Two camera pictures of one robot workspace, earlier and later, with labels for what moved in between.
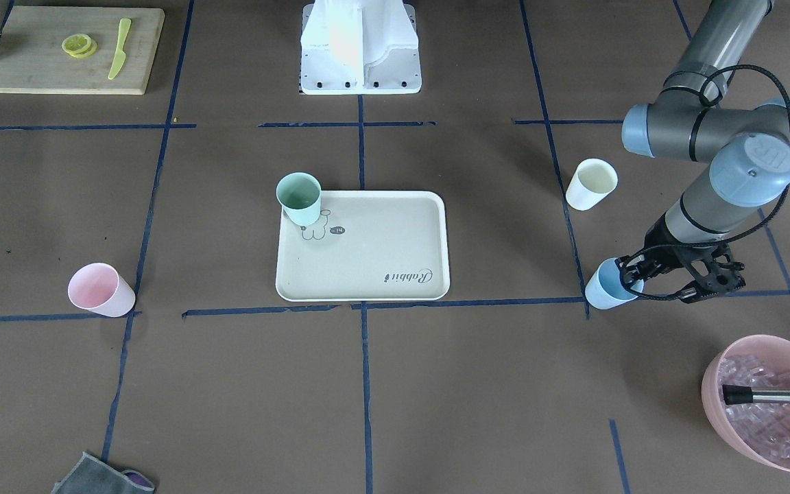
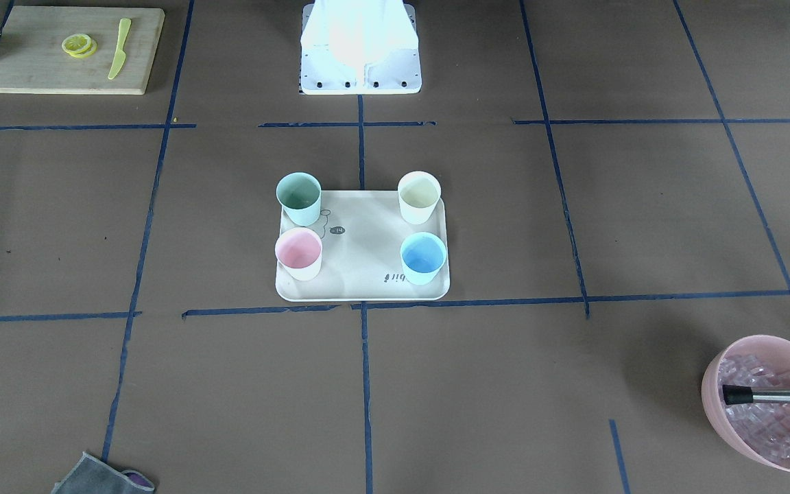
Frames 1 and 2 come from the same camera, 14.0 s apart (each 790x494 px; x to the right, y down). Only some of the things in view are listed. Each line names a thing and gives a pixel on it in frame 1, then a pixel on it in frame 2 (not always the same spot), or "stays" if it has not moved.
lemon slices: [79, 45] stays
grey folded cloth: [92, 475] stays
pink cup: [99, 287] → [299, 252]
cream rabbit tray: [367, 245] stays
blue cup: [606, 289] → [422, 254]
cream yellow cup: [593, 179] → [418, 192]
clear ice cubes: [779, 430] stays
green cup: [299, 194] stays
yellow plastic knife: [121, 54] stays
